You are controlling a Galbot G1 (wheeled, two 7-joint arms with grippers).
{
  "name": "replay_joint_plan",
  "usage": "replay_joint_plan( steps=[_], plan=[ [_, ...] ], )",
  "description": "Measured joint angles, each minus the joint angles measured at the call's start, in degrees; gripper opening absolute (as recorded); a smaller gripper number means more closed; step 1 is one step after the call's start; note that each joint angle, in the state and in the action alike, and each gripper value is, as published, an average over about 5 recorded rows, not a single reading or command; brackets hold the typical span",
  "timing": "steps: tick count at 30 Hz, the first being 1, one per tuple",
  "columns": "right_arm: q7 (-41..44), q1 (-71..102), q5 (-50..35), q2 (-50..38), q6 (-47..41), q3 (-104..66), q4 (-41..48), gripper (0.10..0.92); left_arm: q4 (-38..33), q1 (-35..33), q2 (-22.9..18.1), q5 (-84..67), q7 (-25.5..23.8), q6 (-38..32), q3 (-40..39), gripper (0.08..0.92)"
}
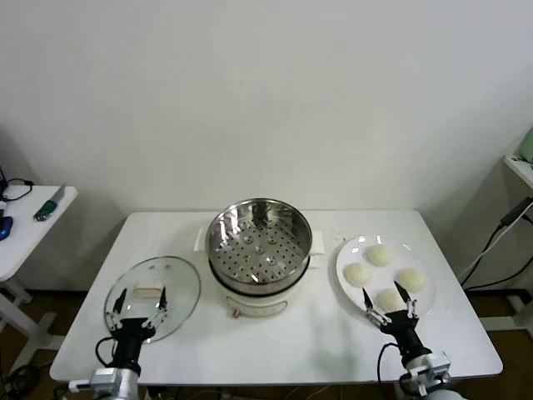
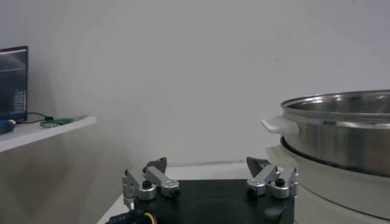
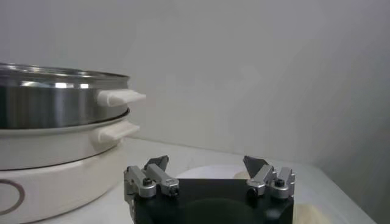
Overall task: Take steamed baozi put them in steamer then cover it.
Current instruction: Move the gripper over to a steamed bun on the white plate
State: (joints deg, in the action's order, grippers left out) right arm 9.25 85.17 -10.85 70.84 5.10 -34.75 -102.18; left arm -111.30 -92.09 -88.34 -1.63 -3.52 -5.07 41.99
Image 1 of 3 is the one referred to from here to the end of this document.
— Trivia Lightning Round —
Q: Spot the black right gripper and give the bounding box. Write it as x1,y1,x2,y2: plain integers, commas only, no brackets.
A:
361,280,432,362

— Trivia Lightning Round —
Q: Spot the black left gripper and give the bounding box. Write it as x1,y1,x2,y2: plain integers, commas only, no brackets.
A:
104,285,170,364

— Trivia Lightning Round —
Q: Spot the white steamed baozi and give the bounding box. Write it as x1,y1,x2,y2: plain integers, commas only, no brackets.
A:
397,267,429,294
365,244,395,268
376,287,407,313
343,262,372,288

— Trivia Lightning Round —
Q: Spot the glass lid with white handle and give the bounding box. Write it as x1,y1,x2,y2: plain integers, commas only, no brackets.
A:
102,255,202,343

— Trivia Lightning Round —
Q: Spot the stainless steel steamer basket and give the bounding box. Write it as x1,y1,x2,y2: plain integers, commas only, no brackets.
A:
193,198,326,293

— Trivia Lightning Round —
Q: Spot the white round plate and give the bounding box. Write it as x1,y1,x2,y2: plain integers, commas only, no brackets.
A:
335,234,438,324

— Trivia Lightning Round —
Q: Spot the white electric cooker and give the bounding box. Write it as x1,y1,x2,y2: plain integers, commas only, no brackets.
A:
207,249,321,321

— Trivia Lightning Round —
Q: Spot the white side table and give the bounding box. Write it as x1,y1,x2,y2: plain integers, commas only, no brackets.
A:
0,185,78,363

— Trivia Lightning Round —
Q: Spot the black power adapter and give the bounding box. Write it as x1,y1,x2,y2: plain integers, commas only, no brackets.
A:
499,197,533,228

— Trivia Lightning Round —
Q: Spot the white shelf table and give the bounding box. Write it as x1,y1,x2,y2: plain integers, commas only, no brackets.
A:
501,153,533,333

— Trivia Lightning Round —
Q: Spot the pale green appliance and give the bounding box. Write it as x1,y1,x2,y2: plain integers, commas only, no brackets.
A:
516,127,533,163

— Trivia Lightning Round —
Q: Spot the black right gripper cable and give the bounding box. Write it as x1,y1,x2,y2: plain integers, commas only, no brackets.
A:
376,341,401,384

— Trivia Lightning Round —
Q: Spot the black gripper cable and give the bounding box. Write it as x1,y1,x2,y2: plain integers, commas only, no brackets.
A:
376,341,401,384
95,336,122,368

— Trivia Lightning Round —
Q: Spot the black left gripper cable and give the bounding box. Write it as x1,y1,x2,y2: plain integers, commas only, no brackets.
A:
95,336,122,368

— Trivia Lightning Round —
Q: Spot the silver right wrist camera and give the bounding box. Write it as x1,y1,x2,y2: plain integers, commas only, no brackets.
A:
399,352,453,385

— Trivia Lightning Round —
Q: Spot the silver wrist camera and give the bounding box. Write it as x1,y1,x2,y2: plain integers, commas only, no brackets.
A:
399,352,453,385
68,365,126,393

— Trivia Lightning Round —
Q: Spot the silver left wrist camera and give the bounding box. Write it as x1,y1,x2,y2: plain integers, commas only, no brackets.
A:
68,365,126,393

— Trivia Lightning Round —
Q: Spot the black wall cable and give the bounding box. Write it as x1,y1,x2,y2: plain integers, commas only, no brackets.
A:
457,222,533,291

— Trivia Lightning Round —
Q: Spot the green handled knife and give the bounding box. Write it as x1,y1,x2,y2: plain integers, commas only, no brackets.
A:
32,182,67,222

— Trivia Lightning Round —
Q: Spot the black floor cable bundle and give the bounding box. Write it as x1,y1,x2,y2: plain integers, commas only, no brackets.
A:
0,364,41,400

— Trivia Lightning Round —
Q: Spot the thin black desk cable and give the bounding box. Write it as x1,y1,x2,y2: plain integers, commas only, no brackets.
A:
0,177,34,203

